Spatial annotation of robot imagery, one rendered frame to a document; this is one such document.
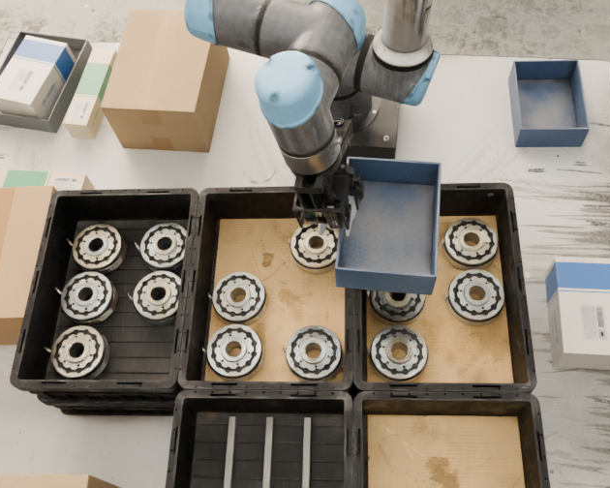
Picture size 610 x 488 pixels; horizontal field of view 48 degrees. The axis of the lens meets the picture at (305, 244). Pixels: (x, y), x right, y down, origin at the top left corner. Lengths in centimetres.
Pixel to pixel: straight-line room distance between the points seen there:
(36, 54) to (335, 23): 118
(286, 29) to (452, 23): 207
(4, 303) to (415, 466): 84
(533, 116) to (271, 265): 75
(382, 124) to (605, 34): 155
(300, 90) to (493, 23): 218
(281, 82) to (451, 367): 70
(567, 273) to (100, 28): 224
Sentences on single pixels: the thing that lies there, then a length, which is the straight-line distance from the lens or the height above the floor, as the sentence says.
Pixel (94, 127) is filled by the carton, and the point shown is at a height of 72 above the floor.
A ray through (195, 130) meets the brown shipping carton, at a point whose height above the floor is 79.
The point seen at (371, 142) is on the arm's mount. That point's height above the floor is 80.
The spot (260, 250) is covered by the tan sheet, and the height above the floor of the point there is 83.
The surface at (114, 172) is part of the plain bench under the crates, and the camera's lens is 172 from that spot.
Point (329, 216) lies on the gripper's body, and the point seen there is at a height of 124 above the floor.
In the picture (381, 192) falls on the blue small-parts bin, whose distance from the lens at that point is 115.
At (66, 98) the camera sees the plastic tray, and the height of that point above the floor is 73.
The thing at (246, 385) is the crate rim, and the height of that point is 93.
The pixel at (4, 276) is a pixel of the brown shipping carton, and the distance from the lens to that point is 149.
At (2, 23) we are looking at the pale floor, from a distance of 331.
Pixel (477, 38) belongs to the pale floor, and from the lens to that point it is 284.
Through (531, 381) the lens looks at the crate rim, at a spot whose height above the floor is 93.
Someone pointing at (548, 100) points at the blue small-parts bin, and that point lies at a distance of 177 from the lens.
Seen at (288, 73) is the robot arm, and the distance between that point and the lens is 77.
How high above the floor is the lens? 205
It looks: 63 degrees down
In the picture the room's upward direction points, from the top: 11 degrees counter-clockwise
